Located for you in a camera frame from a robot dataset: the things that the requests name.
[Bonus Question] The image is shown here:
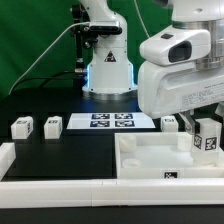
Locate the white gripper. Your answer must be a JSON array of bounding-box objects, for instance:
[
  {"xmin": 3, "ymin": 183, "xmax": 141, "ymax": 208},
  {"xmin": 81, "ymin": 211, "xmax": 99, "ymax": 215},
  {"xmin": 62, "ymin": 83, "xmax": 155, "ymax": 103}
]
[{"xmin": 138, "ymin": 61, "xmax": 224, "ymax": 135}]

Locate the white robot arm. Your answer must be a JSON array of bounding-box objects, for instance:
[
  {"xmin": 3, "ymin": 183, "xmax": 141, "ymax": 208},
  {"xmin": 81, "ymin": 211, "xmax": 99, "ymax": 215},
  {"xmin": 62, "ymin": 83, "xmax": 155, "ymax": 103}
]
[{"xmin": 79, "ymin": 0, "xmax": 224, "ymax": 133}]

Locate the white sheet with tags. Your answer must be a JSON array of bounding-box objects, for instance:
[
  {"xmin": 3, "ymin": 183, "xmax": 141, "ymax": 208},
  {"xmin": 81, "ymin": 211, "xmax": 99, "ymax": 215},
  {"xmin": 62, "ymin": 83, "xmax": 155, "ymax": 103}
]
[{"xmin": 67, "ymin": 112, "xmax": 155, "ymax": 130}]

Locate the white U-shaped obstacle fence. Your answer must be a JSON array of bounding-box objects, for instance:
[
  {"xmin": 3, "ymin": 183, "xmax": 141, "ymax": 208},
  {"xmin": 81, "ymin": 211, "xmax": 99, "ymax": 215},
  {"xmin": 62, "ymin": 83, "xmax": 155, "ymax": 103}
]
[{"xmin": 0, "ymin": 143, "xmax": 224, "ymax": 208}]

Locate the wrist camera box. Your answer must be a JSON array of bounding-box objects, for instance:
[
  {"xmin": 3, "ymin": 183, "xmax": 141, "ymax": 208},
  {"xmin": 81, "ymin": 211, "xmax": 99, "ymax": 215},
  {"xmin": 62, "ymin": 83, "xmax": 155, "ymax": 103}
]
[{"xmin": 140, "ymin": 26, "xmax": 211, "ymax": 66}]

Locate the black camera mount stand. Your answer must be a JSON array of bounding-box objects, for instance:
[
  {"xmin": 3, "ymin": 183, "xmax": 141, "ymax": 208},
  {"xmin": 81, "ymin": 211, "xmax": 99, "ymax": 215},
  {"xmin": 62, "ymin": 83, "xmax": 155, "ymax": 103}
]
[{"xmin": 70, "ymin": 3, "xmax": 89, "ymax": 88}]

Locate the black cable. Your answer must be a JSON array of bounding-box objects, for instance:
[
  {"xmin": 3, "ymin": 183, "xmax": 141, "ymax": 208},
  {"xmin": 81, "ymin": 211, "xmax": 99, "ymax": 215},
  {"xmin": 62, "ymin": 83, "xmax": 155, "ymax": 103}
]
[{"xmin": 13, "ymin": 69, "xmax": 88, "ymax": 93}]

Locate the white cable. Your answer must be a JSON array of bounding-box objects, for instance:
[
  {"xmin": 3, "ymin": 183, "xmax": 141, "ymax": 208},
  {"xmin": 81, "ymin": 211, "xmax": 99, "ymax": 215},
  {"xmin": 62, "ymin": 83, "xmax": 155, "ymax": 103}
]
[{"xmin": 8, "ymin": 21, "xmax": 92, "ymax": 96}]

